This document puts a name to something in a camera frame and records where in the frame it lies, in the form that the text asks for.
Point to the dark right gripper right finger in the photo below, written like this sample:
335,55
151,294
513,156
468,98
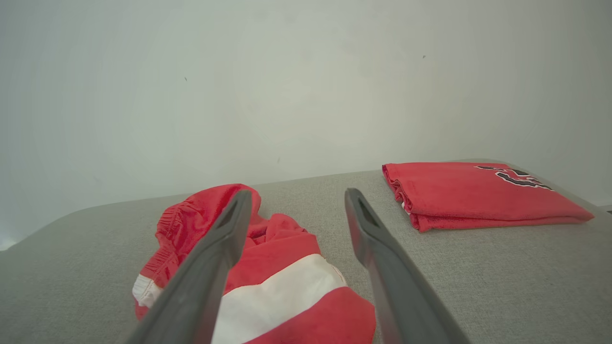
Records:
397,286

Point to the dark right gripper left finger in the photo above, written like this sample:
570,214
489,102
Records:
201,286

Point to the red basketball shorts white stripe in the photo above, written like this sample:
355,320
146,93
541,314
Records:
282,286

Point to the red basketball jersey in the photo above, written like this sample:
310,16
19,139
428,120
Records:
468,200

